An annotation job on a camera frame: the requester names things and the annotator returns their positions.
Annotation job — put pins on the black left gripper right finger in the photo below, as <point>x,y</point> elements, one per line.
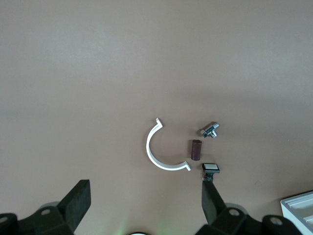
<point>212,205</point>

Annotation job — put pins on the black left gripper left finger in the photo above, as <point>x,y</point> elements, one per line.
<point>73,208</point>

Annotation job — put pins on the chrome metal fitting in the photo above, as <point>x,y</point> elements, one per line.
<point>209,129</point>

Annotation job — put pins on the white square push button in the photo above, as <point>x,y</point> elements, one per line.
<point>210,167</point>

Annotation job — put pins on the brown cylinder piece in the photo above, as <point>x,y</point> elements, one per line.
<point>195,150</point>

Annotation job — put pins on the brown table cover sheet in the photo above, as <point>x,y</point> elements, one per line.
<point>97,73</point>

